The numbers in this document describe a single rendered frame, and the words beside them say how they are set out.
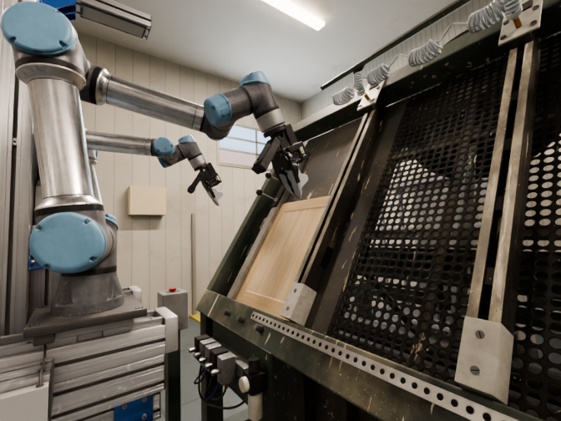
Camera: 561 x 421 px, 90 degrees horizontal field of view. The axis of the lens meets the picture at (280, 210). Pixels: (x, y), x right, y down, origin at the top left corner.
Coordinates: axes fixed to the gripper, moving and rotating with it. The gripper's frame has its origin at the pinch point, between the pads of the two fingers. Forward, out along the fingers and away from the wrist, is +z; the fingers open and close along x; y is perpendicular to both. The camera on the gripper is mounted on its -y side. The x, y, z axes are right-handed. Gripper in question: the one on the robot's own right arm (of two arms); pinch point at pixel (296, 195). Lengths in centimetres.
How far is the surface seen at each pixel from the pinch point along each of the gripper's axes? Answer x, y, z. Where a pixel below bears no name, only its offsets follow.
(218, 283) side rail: 86, -7, 39
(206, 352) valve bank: 48, -35, 46
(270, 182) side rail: 85, 53, 4
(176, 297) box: 80, -29, 31
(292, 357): 6.8, -21.0, 44.0
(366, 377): -19.1, -18.0, 42.0
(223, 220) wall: 368, 135, 57
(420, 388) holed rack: -32, -16, 40
